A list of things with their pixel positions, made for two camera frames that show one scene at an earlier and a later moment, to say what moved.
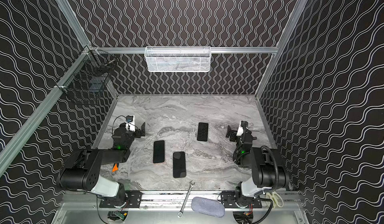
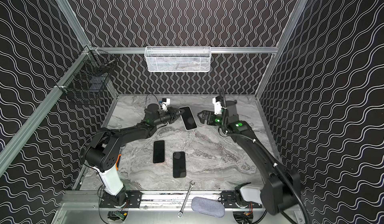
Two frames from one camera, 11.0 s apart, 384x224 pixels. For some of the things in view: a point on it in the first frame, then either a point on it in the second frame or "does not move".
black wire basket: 90,77 does not move
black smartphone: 202,132 -> 187,118
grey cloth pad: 208,206 does not move
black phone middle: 179,164 does not move
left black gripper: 136,131 -> 173,114
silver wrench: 180,213 does not move
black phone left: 158,151 does not move
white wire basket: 177,59 does not move
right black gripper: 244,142 -> 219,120
